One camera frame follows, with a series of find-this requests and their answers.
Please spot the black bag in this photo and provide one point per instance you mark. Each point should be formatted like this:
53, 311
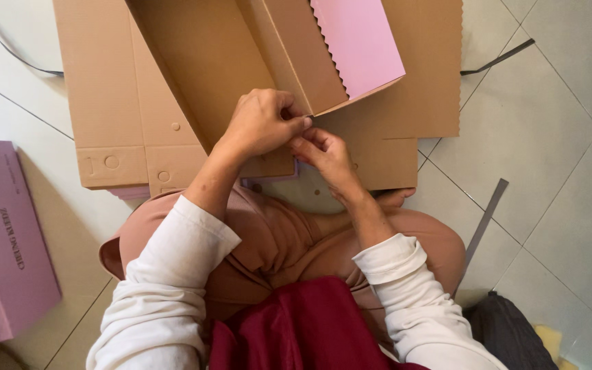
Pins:
509, 334

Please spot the half-folded brown pink cardboard box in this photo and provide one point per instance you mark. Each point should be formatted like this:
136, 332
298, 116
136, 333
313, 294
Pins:
224, 56

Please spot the person's left hand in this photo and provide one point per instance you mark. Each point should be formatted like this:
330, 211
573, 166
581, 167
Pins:
257, 123

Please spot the stack of flat cardboard sheets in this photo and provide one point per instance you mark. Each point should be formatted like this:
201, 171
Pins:
106, 103

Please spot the person's right hand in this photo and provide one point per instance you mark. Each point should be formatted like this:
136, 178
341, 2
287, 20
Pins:
334, 162

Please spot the person's bare foot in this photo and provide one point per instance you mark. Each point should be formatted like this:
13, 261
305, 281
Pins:
396, 197

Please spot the person's legs in peach trousers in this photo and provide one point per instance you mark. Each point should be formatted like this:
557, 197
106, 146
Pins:
285, 246

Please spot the grey strip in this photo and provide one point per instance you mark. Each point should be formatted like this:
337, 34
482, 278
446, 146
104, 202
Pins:
483, 226

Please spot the person's maroon garment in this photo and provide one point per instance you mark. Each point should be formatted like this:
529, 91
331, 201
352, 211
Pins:
306, 329

